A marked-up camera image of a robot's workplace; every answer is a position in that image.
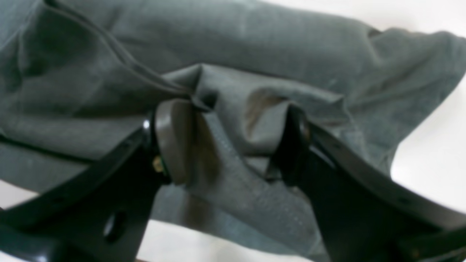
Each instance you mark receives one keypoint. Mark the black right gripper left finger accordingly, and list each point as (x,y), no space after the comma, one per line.
(101,215)

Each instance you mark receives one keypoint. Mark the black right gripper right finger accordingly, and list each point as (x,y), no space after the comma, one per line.
(362,215)

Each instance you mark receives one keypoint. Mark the dark grey t-shirt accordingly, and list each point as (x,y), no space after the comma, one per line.
(80,76)

